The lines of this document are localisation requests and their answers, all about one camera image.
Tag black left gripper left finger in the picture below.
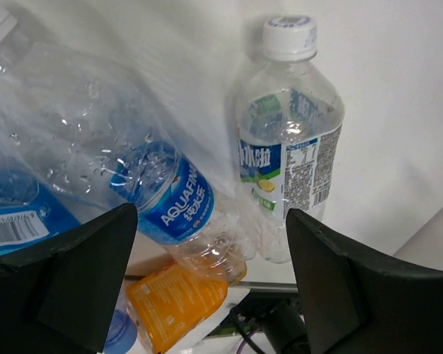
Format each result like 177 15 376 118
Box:
0 204 138 353

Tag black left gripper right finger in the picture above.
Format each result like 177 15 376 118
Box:
286 209 443 353

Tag Aquafina blue label bottle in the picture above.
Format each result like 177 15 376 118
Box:
4 44 254 282

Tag blue cap water bottle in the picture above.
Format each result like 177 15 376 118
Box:
0 7 138 354

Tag orange juice bottle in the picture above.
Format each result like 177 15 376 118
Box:
123 263 249 353

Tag green label water bottle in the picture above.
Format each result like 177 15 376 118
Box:
235 15 345 263

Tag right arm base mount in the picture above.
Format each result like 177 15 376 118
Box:
206 282 311 354

